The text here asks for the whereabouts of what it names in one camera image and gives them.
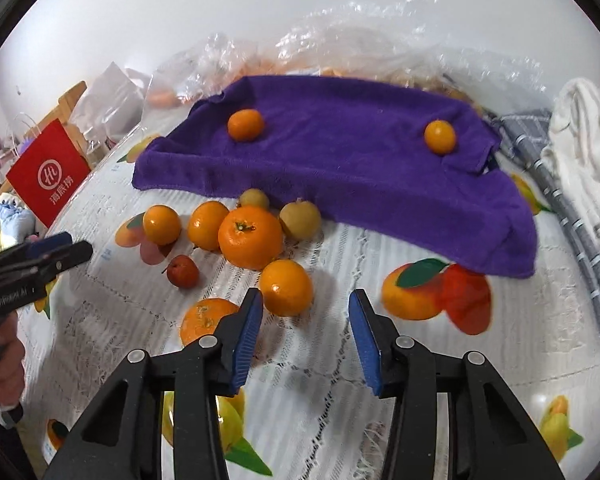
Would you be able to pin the small yellow-green fruit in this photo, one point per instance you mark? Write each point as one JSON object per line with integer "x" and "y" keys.
{"x": 253, "y": 199}
{"x": 300, "y": 220}

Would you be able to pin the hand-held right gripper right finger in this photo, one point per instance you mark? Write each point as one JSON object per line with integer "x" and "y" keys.
{"x": 367, "y": 340}

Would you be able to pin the purple towel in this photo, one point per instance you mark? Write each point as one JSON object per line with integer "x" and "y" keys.
{"x": 340, "y": 160}

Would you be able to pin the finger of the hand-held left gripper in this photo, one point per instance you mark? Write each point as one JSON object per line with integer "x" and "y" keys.
{"x": 50, "y": 244}
{"x": 70, "y": 255}

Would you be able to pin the wooden chair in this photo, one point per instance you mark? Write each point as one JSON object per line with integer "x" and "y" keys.
{"x": 70, "y": 97}

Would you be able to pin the person's left forearm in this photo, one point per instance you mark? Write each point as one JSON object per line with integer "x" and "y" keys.
{"x": 7, "y": 417}

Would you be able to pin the heap of small oranges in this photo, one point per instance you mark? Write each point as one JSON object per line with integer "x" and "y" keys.
{"x": 330, "y": 71}

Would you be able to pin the large orange with stem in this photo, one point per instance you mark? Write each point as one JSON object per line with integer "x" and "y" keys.
{"x": 250, "y": 240}

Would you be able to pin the person's left hand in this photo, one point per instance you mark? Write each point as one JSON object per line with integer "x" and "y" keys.
{"x": 10, "y": 370}

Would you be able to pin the white plastic bag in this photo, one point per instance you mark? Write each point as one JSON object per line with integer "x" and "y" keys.
{"x": 110, "y": 95}

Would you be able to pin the grey striped cloth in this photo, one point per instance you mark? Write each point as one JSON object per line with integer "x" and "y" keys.
{"x": 555, "y": 180}

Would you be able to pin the white cloth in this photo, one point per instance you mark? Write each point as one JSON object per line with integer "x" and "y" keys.
{"x": 587, "y": 160}

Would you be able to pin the large clear plastic bag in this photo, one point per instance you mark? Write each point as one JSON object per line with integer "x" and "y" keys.
{"x": 405, "y": 45}

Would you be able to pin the red paper bag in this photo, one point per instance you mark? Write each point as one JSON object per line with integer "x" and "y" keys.
{"x": 47, "y": 170}

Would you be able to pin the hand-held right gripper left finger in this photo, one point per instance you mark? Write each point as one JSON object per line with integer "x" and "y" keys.
{"x": 245, "y": 340}

